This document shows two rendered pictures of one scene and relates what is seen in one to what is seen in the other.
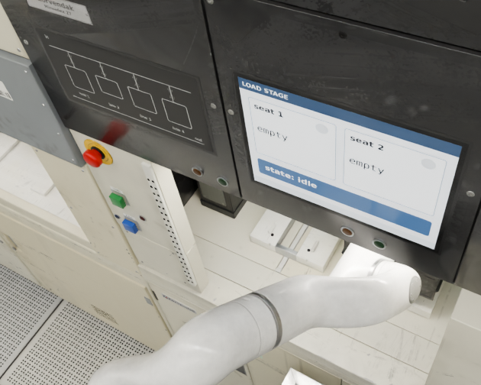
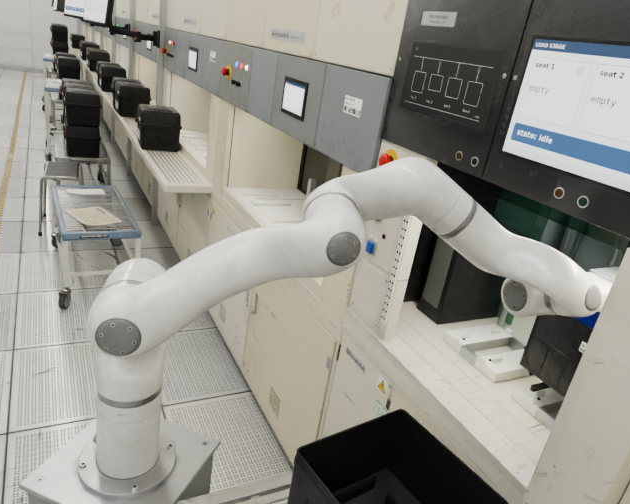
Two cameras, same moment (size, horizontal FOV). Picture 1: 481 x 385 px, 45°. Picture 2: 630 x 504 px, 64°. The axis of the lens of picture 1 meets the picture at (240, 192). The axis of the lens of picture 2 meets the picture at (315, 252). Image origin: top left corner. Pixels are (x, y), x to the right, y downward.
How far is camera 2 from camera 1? 79 cm
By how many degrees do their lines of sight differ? 34
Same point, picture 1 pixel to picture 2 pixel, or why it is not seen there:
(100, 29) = (457, 28)
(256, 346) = (451, 201)
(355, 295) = (541, 251)
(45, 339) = (215, 405)
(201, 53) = (518, 25)
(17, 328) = (202, 386)
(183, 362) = (400, 162)
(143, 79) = (464, 66)
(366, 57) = not seen: outside the picture
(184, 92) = (488, 69)
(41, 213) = not seen: hidden behind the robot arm
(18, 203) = not seen: hidden behind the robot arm
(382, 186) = (609, 122)
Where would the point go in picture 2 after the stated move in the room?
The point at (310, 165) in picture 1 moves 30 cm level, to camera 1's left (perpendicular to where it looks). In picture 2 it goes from (555, 116) to (397, 86)
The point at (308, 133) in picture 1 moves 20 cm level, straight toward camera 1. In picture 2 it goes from (567, 79) to (542, 73)
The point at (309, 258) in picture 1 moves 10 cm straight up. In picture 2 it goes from (487, 364) to (498, 331)
